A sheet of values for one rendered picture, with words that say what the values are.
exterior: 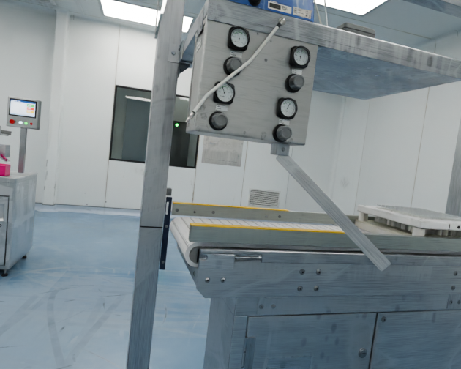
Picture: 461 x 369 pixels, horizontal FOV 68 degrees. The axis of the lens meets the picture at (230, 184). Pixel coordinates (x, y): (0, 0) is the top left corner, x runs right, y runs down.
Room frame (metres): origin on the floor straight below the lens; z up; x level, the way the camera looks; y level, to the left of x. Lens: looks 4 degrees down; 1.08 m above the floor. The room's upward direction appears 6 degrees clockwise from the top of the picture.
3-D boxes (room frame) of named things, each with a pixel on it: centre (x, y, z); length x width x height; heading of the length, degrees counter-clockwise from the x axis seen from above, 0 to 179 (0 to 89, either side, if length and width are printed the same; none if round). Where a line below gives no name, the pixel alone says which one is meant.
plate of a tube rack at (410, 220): (0.98, -0.55, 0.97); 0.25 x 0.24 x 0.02; 17
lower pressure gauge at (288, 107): (0.64, -0.09, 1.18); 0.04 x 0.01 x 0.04; 107
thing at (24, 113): (2.86, 1.78, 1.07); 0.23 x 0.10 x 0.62; 106
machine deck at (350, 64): (0.87, -0.17, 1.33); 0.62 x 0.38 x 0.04; 107
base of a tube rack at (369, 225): (0.98, -0.55, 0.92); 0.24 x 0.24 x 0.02; 17
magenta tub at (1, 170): (2.52, 1.75, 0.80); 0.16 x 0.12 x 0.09; 106
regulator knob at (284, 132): (0.63, -0.09, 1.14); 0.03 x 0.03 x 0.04; 17
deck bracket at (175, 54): (0.87, 0.17, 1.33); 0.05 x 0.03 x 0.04; 17
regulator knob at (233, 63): (0.60, 0.02, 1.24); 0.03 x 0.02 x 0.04; 107
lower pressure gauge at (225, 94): (0.60, 0.03, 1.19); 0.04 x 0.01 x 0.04; 107
